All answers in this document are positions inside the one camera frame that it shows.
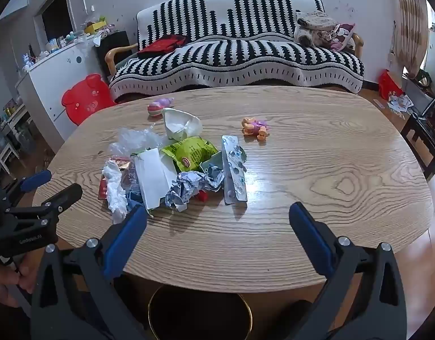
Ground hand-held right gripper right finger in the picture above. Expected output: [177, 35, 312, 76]
[288, 202, 407, 340]

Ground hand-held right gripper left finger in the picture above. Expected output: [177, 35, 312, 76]
[29, 205, 149, 340]

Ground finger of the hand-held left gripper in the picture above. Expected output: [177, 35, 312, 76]
[0, 169, 52, 208]
[5, 183, 83, 222]

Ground clear plastic bag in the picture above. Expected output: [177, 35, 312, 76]
[107, 123, 168, 160]

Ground black round bin gold rim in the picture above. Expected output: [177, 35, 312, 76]
[147, 283, 253, 340]

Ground green snack packet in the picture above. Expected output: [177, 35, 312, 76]
[161, 136, 220, 172]

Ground person's left hand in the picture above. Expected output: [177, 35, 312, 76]
[0, 260, 35, 309]

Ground red foil packet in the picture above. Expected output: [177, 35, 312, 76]
[98, 156, 133, 201]

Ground white crumpled tissue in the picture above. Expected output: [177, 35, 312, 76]
[103, 159, 129, 224]

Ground white low shelf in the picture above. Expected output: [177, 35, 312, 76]
[0, 103, 30, 174]

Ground white paper carton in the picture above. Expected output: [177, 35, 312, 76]
[133, 148, 175, 210]

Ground person's black shoe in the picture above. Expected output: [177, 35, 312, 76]
[274, 299, 319, 340]

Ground crumpled blue white paper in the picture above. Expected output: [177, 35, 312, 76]
[165, 165, 225, 213]

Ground red bear-shaped plastic stool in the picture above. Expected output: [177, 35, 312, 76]
[61, 74, 117, 126]

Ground silver pill blister pack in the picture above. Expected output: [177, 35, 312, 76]
[221, 135, 248, 205]

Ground white cabinet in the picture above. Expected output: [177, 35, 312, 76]
[15, 37, 110, 153]

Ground orange pink toy figure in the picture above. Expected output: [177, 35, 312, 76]
[241, 117, 270, 142]

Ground white crumpled paper bag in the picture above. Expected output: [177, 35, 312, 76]
[162, 108, 203, 140]

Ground pink striped toy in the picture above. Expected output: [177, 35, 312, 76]
[147, 97, 175, 118]

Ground cluster of small toys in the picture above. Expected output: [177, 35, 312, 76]
[21, 16, 115, 71]

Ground dark wooden chair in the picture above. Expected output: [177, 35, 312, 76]
[400, 85, 435, 181]

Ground black cabinet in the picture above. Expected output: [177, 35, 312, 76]
[95, 30, 131, 78]

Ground scattered printed papers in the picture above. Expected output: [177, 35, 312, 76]
[387, 94, 414, 119]

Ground yellow green box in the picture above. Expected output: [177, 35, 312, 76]
[84, 22, 108, 35]

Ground red bag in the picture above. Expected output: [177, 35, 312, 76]
[378, 70, 404, 100]

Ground red cloth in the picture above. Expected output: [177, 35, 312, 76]
[137, 35, 187, 60]

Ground black white striped sofa cover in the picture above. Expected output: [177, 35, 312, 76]
[109, 0, 365, 101]

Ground pink printed pillow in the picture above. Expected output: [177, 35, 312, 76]
[329, 23, 356, 52]

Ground grey plush blanket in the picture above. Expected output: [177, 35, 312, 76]
[293, 10, 340, 47]

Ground patterned beige curtain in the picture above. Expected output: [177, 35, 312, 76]
[394, 0, 430, 78]

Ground wooden frame sofa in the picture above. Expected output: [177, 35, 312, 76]
[105, 0, 365, 101]

